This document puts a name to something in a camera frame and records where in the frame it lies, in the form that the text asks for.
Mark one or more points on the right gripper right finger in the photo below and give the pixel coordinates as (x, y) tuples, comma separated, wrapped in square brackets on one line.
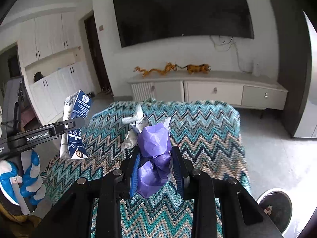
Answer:
[(224, 202)]

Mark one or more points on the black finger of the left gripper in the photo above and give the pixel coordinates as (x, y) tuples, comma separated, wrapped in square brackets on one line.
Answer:
[(30, 139)]

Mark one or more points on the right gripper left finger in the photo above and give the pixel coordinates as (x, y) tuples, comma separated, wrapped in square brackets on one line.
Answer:
[(71, 216)]

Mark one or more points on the blue white milk carton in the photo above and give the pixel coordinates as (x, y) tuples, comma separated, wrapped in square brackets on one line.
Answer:
[(76, 109)]

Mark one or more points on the purple paper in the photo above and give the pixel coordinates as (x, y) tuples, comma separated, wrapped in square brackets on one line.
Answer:
[(155, 148)]

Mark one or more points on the blue white robot toy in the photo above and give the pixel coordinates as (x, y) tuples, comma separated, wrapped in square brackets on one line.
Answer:
[(22, 188)]

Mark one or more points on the teal zigzag table cloth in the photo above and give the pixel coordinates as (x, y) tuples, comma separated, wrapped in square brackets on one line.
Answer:
[(207, 133)]

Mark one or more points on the silver crumpled wrapper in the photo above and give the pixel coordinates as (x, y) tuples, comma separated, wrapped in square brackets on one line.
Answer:
[(137, 122)]

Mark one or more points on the white tv cabinet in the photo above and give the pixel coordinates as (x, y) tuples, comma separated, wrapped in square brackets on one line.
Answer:
[(235, 88)]

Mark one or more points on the orange tiger figurine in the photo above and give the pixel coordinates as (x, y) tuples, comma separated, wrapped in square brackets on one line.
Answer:
[(192, 68)]

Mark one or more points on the orange dragon figurine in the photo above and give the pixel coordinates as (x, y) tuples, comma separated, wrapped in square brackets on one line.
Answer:
[(168, 67)]

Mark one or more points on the grey refrigerator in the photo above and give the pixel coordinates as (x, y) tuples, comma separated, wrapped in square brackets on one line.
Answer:
[(297, 67)]

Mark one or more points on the white wall cabinets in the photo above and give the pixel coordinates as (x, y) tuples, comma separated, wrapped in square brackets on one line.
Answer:
[(55, 61)]

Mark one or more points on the wall mounted black television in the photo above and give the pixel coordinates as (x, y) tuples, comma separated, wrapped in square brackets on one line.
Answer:
[(142, 21)]

